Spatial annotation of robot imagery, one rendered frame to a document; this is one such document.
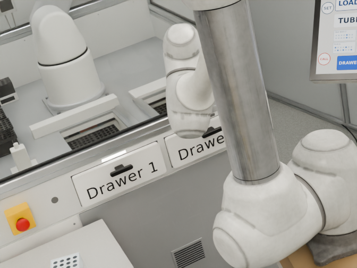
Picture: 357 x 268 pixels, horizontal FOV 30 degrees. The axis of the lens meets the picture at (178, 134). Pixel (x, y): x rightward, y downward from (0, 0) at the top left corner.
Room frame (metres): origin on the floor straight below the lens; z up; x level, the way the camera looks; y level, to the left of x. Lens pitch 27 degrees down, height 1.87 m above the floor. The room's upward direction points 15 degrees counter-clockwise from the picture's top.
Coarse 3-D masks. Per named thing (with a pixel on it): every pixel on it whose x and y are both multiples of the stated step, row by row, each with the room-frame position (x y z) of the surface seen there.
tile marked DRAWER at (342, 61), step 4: (340, 56) 1.93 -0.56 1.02; (344, 56) 1.93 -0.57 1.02; (348, 56) 1.92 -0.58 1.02; (352, 56) 1.91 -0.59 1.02; (356, 56) 1.90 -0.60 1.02; (340, 60) 1.93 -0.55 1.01; (344, 60) 1.92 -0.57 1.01; (348, 60) 1.91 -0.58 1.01; (352, 60) 1.90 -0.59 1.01; (356, 60) 1.90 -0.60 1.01; (340, 64) 1.92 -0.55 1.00; (344, 64) 1.91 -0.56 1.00; (348, 64) 1.90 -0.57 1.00; (352, 64) 1.90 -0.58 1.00; (356, 64) 1.89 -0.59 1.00; (336, 68) 1.92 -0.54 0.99; (340, 68) 1.91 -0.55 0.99; (344, 68) 1.90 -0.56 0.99; (348, 68) 1.90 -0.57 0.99; (352, 68) 1.89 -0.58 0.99; (356, 68) 1.88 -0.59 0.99
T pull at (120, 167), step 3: (120, 165) 1.81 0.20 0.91; (129, 165) 1.79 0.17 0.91; (132, 165) 1.80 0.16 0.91; (114, 168) 1.81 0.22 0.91; (117, 168) 1.80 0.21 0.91; (120, 168) 1.80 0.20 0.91; (123, 168) 1.79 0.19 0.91; (126, 168) 1.79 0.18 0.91; (129, 168) 1.79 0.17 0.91; (132, 168) 1.79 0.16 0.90; (114, 171) 1.78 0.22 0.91; (117, 171) 1.78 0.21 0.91; (120, 171) 1.78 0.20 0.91; (123, 171) 1.78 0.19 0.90; (111, 174) 1.77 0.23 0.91; (114, 174) 1.78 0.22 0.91; (117, 174) 1.78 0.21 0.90
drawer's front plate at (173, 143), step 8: (216, 120) 1.92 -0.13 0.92; (168, 136) 1.89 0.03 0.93; (176, 136) 1.88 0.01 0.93; (216, 136) 1.92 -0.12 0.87; (168, 144) 1.87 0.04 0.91; (176, 144) 1.88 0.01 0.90; (184, 144) 1.88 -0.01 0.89; (192, 144) 1.89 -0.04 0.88; (216, 144) 1.91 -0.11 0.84; (224, 144) 1.92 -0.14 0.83; (168, 152) 1.88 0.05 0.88; (176, 152) 1.87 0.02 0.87; (184, 152) 1.88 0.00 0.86; (192, 152) 1.89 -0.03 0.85; (200, 152) 1.90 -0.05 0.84; (208, 152) 1.90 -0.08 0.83; (176, 160) 1.87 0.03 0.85; (184, 160) 1.88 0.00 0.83; (192, 160) 1.89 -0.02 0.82
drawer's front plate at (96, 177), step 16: (112, 160) 1.83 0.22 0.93; (128, 160) 1.83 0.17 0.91; (144, 160) 1.84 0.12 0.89; (160, 160) 1.86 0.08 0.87; (80, 176) 1.78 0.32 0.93; (96, 176) 1.80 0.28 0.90; (128, 176) 1.82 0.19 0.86; (144, 176) 1.84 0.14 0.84; (80, 192) 1.78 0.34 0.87; (112, 192) 1.81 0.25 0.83
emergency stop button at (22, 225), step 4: (20, 220) 1.67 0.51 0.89; (24, 220) 1.68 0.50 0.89; (16, 224) 1.67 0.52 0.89; (20, 224) 1.67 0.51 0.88; (24, 224) 1.67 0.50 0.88; (28, 224) 1.68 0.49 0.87; (16, 228) 1.67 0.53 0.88; (20, 228) 1.67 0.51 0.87; (24, 228) 1.67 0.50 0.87; (28, 228) 1.68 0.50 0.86
